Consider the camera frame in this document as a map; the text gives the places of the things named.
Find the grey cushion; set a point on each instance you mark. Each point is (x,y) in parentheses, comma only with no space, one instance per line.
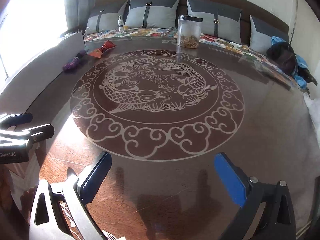
(152,14)
(105,17)
(219,20)
(261,35)

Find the purple toy wand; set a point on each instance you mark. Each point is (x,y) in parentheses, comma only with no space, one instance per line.
(74,62)

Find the white pump bottle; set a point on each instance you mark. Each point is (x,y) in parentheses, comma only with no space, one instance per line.
(120,24)

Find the brown sofa with floral cover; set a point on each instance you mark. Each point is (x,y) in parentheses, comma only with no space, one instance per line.
(190,10)

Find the grey cushion far right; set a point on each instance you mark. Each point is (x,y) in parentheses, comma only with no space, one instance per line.
(261,35)

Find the clear plastic jar black lid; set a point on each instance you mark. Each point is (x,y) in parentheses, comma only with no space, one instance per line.
(189,31)

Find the white cardboard sorting box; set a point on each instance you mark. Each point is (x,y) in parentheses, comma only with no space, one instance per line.
(29,83)

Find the white cat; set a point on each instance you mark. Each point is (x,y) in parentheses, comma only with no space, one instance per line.
(313,106)

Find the red foil pouch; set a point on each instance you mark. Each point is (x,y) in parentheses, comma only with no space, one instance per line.
(97,53)

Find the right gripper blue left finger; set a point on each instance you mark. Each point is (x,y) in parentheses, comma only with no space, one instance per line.
(92,176)

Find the grey curtain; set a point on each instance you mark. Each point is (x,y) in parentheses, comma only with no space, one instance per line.
(77,13)

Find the grey cushion far left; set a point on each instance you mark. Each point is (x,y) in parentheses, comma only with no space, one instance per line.
(105,17)

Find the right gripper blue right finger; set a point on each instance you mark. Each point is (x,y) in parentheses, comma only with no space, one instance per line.
(233,178)

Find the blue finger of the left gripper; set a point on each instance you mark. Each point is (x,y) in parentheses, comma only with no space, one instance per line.
(34,134)
(8,120)

